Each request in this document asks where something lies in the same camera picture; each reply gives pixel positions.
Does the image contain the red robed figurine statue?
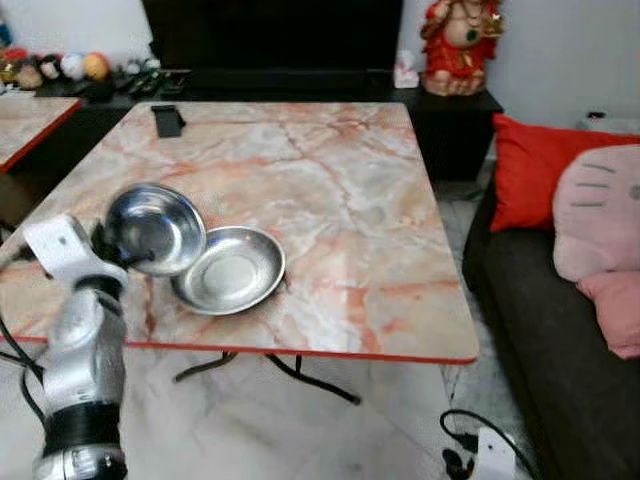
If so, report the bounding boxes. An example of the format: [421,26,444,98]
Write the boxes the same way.
[420,0,504,97]

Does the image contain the yellow red plush toy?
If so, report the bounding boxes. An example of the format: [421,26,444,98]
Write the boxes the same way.
[82,52,111,81]

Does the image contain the brown plush toy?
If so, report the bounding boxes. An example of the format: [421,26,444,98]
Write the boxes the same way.
[10,55,43,91]

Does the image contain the pink cat face plush cushion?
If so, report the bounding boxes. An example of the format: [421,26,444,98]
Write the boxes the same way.
[552,145,640,283]

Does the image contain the deep stainless steel bowl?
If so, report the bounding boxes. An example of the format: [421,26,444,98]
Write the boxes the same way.
[105,183,208,277]

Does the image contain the white blue plush ball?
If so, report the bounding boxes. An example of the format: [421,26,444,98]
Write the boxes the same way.
[60,52,86,81]

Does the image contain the black phone stand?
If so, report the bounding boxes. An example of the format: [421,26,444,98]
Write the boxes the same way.
[150,104,188,139]

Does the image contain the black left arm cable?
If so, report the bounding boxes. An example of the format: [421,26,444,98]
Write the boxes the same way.
[0,310,47,431]

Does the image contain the large marble pattern folding table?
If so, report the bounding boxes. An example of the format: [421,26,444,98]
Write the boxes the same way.
[0,100,479,406]

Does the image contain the small black pot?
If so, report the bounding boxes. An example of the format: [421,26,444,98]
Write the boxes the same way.
[83,78,113,101]

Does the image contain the black remote control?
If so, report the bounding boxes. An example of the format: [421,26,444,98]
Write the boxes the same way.
[128,72,161,97]
[158,70,191,96]

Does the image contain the red edged marble pattern table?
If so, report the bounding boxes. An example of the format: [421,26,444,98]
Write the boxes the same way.
[0,95,81,173]

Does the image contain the small pink pillow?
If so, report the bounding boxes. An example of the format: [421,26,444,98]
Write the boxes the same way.
[575,270,640,359]

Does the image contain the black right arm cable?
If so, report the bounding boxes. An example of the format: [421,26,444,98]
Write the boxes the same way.
[440,409,541,480]

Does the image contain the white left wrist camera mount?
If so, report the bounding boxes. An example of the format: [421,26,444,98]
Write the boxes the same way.
[22,213,129,291]

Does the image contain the red cushion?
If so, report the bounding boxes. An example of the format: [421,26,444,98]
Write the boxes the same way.
[490,113,640,233]

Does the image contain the dark brown sofa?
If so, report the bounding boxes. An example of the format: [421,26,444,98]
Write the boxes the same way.
[462,185,640,480]

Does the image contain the small white pink figurine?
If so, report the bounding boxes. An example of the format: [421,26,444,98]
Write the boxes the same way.
[393,50,419,89]

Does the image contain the black white plush toy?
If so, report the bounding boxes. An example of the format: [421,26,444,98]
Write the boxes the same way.
[38,53,66,81]

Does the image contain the black television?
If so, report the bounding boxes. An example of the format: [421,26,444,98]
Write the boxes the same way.
[142,0,403,73]

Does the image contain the shallow stainless steel dish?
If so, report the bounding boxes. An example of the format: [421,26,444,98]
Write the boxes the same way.
[170,226,287,316]

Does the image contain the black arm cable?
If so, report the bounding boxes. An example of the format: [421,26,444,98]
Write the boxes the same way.
[0,310,47,431]
[440,409,541,480]

